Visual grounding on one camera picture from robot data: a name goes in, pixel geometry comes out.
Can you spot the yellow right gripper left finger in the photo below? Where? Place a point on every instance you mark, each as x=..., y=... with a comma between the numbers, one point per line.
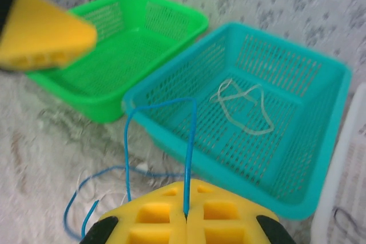
x=154, y=221

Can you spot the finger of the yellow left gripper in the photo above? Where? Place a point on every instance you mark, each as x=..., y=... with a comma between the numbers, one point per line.
x=43, y=32

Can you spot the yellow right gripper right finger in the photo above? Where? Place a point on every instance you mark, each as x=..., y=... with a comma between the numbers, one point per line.
x=226, y=221

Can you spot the teal plastic basket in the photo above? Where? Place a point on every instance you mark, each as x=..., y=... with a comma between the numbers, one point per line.
x=257, y=164

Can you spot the green plastic basket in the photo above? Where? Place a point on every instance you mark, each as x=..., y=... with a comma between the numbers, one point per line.
x=125, y=61

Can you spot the white plastic basket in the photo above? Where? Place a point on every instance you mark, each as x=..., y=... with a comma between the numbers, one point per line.
x=343, y=169

